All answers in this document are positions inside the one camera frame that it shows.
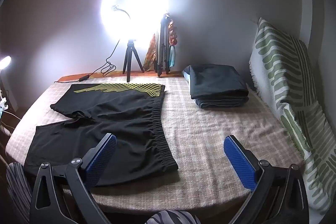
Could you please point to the person's leg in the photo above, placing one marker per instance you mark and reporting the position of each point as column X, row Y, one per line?
column 17, row 187
column 173, row 217

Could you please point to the small black tripod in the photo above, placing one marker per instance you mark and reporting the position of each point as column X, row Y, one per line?
column 129, row 61

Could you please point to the folded grey-blue pants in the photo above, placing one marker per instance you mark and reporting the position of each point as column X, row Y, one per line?
column 223, row 103

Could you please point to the teal cloth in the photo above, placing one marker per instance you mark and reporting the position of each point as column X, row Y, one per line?
column 172, row 57

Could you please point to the gooseneck phone holder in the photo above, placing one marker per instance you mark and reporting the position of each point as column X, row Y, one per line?
column 122, row 10

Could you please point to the person's right leg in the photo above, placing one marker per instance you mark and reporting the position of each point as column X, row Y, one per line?
column 173, row 217

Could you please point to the small white lamp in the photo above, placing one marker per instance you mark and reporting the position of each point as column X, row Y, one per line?
column 5, row 62

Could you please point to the folded dark pants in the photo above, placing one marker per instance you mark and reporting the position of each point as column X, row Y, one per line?
column 215, row 79

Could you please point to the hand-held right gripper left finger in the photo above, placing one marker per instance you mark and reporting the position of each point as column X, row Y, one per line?
column 103, row 158

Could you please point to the green and white striped blanket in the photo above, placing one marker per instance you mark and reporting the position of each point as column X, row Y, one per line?
column 283, row 56

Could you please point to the black yellow-striped short pants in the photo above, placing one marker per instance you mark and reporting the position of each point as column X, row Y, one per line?
column 118, row 121

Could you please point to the person's left leg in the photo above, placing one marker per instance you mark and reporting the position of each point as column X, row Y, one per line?
column 17, row 187

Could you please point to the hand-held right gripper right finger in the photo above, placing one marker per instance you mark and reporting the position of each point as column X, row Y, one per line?
column 240, row 163

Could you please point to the orange patterned cloth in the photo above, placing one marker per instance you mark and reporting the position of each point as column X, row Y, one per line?
column 151, row 53

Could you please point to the tall folded tripod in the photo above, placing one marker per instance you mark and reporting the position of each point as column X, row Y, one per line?
column 160, row 50

